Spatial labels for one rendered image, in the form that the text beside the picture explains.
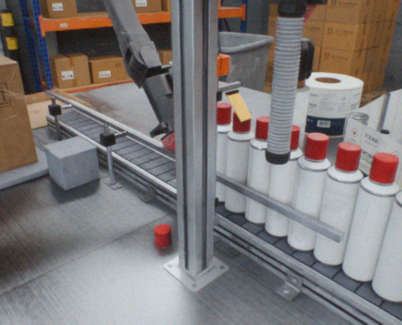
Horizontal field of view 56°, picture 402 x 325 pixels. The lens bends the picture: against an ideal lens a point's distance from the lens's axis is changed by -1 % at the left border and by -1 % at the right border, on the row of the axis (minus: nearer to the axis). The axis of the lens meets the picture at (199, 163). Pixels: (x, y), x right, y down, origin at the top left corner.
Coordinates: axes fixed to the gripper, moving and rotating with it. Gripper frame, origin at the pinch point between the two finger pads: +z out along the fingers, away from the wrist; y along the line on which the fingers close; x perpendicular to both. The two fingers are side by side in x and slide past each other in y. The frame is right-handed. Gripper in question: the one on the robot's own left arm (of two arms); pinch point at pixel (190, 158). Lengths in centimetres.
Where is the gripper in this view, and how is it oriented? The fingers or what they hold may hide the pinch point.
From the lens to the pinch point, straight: 84.0
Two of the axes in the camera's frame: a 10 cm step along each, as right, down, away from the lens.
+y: 7.3, -3.0, 6.1
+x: -5.3, 3.1, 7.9
